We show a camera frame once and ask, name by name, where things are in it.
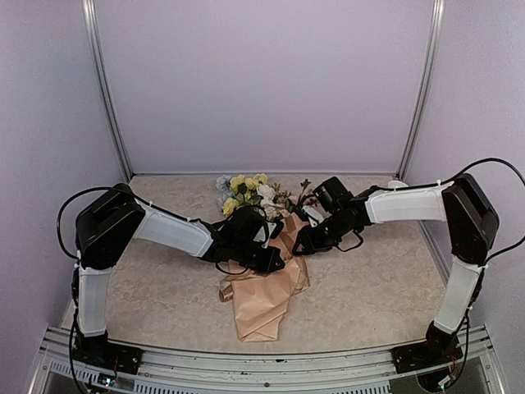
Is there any tan satin ribbon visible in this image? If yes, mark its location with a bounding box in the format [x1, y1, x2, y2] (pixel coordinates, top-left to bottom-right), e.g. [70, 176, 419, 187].
[219, 282, 234, 303]

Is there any pink fake flower stem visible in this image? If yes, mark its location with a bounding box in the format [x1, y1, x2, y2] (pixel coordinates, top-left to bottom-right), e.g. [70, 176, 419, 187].
[295, 178, 317, 207]

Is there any white rose fake flower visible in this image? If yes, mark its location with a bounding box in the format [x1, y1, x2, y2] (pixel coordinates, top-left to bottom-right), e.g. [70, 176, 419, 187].
[257, 185, 277, 219]

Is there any aluminium frame post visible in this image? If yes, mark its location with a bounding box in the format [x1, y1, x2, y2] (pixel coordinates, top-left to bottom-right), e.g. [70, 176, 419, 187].
[396, 0, 445, 180]
[81, 0, 134, 182]

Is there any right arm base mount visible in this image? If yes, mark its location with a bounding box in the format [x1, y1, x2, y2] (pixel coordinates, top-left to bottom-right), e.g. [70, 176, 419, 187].
[390, 341, 463, 373]

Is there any yellow rose fake flower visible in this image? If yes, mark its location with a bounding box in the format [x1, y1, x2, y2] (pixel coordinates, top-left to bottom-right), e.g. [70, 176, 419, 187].
[221, 173, 268, 217]

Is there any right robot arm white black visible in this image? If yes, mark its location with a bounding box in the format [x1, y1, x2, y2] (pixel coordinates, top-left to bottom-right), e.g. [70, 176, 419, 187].
[292, 169, 524, 364]

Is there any beige wrapping paper sheet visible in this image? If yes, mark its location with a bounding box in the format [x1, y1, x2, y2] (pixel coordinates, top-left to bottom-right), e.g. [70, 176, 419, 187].
[220, 213, 310, 342]

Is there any blue hydrangea fake flower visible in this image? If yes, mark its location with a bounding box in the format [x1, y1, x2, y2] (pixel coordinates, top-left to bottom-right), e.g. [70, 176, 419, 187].
[216, 175, 235, 207]

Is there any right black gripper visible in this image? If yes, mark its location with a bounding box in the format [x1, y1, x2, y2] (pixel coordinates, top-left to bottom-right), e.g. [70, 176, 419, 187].
[291, 209, 355, 254]

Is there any front aluminium rail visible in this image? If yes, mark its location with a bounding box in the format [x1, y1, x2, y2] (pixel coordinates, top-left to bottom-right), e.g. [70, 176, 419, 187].
[25, 327, 508, 393]

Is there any right aluminium frame post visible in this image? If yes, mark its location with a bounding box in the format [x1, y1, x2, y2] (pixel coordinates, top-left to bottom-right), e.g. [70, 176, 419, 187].
[396, 0, 445, 180]

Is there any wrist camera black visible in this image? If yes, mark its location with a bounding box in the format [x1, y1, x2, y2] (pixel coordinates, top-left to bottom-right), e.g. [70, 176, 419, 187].
[219, 207, 284, 248]
[298, 176, 354, 227]

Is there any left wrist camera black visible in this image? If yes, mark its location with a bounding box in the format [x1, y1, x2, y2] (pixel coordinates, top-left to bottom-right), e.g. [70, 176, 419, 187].
[219, 207, 284, 248]

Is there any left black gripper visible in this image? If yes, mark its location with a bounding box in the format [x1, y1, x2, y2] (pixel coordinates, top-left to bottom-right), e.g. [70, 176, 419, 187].
[232, 238, 285, 273]

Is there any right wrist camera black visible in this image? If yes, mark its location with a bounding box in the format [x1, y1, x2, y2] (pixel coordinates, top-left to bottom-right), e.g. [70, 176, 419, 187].
[298, 176, 354, 227]

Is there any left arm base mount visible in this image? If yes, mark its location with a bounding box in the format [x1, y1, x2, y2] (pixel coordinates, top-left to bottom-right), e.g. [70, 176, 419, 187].
[72, 342, 143, 375]

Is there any light blue mug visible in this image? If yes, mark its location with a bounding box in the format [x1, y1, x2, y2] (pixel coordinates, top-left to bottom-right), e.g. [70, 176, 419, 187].
[387, 180, 408, 189]

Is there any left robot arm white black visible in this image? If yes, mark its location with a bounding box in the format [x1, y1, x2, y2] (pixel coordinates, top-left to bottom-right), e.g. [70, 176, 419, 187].
[56, 183, 285, 365]

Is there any left aluminium frame post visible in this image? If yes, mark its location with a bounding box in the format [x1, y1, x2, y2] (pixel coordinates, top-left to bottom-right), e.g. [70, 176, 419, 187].
[81, 0, 134, 182]

